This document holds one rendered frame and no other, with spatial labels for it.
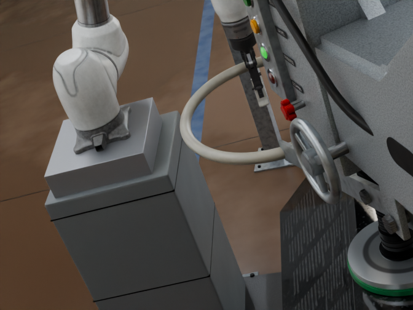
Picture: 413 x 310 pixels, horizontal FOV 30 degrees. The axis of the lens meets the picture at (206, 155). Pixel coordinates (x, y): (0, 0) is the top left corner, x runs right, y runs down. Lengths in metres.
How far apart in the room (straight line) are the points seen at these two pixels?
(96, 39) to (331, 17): 1.32
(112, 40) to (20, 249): 1.67
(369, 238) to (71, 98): 1.05
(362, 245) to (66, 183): 1.05
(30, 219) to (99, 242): 1.64
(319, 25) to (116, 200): 1.27
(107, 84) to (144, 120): 0.17
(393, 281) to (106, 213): 1.10
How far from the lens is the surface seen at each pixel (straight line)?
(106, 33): 2.41
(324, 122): 1.26
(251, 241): 3.21
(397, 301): 1.50
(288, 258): 2.00
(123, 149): 2.29
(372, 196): 1.38
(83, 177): 2.31
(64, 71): 2.28
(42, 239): 3.82
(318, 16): 1.17
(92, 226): 2.38
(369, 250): 1.58
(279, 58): 1.31
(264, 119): 3.53
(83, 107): 2.30
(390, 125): 1.04
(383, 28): 1.14
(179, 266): 2.44
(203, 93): 2.17
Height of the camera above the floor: 1.90
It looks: 29 degrees down
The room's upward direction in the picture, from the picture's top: 21 degrees counter-clockwise
